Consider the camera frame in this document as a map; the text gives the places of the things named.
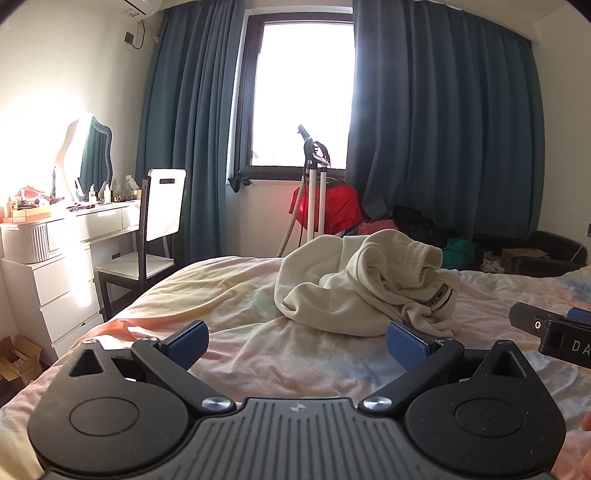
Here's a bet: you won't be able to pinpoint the teal curtain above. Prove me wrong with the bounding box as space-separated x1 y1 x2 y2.
135 0 247 266
346 0 543 243

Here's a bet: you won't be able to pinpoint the wavy framed mirror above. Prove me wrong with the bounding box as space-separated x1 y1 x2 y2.
54 113 113 204

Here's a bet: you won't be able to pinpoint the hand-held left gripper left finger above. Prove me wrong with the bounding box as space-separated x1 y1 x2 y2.
68 319 236 415

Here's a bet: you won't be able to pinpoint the row of cosmetic bottles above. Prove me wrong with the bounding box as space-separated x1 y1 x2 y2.
73 175 141 205

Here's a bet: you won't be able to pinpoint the cardboard boxes on floor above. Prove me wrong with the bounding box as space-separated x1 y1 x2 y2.
0 335 45 394

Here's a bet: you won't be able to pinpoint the green clothing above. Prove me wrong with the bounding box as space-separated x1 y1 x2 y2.
441 237 476 268

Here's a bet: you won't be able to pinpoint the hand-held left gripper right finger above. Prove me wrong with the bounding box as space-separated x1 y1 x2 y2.
359 320 533 415

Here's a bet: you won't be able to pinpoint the garment steamer stand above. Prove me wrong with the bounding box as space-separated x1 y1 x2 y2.
276 124 333 257

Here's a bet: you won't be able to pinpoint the white dresser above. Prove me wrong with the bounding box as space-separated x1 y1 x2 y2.
0 200 141 361

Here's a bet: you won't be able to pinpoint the black clothing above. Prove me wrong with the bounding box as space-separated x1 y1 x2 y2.
392 204 458 245

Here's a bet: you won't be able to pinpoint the dark framed window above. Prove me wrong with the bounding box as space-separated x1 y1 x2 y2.
233 11 356 181

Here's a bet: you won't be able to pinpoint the red bag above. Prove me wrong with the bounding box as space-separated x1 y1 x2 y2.
288 181 363 236

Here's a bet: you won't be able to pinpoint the white backed dark chair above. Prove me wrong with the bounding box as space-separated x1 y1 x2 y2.
95 168 188 321

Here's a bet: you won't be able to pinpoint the person's bare leg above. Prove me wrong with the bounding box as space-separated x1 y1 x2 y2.
551 408 591 480

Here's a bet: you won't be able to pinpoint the small cardboard box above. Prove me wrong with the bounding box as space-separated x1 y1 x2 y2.
502 248 546 274

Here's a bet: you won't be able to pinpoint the white air conditioner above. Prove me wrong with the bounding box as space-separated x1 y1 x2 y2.
112 0 164 19

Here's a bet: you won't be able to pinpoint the white ribbed container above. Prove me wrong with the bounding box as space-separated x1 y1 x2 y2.
0 222 51 265

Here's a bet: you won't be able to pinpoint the cream sweatshirt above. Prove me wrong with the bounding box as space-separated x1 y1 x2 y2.
273 228 460 340

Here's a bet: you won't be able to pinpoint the black sofa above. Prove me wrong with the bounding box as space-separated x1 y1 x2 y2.
473 229 585 278

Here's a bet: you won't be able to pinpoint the wall power outlet with plug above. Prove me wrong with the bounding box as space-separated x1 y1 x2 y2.
124 21 147 49

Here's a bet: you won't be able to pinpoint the pile of red trinkets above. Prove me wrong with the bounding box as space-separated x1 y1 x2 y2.
6 185 66 219

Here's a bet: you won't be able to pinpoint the pastel bed cover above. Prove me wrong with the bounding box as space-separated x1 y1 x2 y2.
0 256 591 480

